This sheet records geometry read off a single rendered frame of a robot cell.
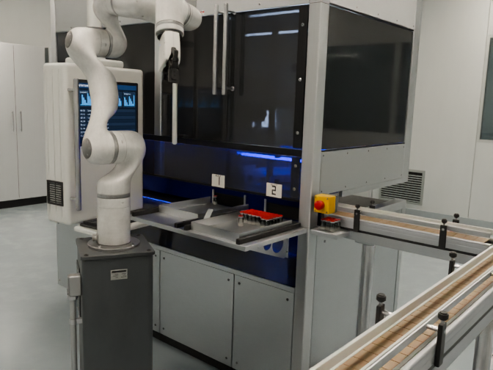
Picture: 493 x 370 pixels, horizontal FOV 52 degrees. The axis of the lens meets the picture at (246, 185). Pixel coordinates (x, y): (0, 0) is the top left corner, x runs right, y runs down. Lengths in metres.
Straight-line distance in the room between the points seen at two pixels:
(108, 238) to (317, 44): 1.10
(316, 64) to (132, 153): 0.81
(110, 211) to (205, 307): 1.00
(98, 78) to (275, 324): 1.31
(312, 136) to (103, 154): 0.84
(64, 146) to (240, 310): 1.13
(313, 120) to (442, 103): 4.74
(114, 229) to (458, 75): 5.42
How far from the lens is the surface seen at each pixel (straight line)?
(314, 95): 2.12
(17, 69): 6.94
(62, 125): 2.49
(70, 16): 3.49
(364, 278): 2.27
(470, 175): 6.69
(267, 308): 2.42
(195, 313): 2.77
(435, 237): 2.06
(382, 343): 1.11
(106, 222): 1.90
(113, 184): 1.88
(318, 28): 2.14
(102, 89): 1.91
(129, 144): 1.88
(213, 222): 2.18
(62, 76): 2.48
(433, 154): 6.81
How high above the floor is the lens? 1.40
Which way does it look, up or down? 9 degrees down
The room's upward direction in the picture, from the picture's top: 2 degrees clockwise
